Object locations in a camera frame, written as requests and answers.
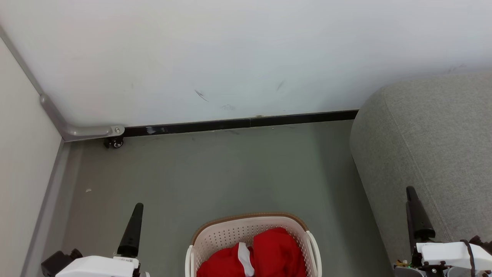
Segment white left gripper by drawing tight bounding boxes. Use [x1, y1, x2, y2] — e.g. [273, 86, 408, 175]
[56, 203, 150, 277]

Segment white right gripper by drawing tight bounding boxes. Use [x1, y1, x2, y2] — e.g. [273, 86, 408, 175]
[394, 186, 492, 277]

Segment red and white garment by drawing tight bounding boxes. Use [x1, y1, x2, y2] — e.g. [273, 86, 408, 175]
[196, 227, 308, 277]

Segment grey fabric sofa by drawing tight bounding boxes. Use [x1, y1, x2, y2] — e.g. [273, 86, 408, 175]
[349, 73, 492, 266]

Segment grey partition edge strip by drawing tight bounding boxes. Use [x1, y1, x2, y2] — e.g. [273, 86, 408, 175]
[21, 139, 71, 277]

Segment small black caster wheel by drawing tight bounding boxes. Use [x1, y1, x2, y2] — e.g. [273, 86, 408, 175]
[103, 136, 124, 149]

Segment cream perforated laundry basket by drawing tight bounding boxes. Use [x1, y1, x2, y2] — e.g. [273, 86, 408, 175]
[185, 212, 322, 277]

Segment black baseboard strip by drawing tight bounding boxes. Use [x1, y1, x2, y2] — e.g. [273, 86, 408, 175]
[124, 110, 359, 138]

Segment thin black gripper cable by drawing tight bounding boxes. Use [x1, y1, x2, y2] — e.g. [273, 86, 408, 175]
[460, 239, 477, 277]

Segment grey metal frame foot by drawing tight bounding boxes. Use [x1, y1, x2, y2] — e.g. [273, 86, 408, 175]
[40, 93, 125, 142]

